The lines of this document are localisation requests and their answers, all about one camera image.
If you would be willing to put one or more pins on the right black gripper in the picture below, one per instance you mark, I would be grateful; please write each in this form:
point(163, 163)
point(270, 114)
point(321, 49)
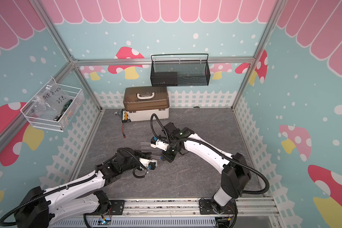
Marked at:
point(166, 156)

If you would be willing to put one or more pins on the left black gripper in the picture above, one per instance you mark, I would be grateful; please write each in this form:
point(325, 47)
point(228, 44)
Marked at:
point(142, 155)

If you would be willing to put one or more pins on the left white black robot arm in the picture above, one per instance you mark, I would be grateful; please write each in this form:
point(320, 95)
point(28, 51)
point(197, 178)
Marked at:
point(43, 208)

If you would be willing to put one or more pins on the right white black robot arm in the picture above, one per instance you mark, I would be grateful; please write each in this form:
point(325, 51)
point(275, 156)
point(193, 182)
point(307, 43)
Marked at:
point(235, 173)

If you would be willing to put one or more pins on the black yellow battery charger board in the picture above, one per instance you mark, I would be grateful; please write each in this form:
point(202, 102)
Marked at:
point(125, 117)

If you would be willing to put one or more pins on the brown lid storage toolbox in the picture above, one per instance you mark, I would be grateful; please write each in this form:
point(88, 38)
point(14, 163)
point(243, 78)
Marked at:
point(143, 101)

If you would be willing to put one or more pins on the black box in mesh basket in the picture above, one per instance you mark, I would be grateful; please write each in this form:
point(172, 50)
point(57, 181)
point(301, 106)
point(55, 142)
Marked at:
point(164, 79)

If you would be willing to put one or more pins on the clear plastic labelled bag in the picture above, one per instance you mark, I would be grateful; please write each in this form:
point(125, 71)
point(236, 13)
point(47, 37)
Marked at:
point(51, 98)

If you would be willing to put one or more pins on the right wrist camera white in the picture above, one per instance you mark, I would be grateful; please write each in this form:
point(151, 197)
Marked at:
point(157, 143)

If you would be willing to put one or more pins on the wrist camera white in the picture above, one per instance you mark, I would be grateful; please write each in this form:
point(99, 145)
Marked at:
point(149, 164)
point(157, 143)

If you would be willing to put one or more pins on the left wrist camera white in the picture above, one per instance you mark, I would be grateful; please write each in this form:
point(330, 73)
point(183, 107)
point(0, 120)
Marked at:
point(149, 164)

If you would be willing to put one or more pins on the black mesh wall basket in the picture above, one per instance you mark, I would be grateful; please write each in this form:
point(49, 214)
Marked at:
point(192, 69)

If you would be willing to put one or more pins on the white wire wall basket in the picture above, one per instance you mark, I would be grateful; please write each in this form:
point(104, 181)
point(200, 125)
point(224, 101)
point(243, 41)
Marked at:
point(78, 98)

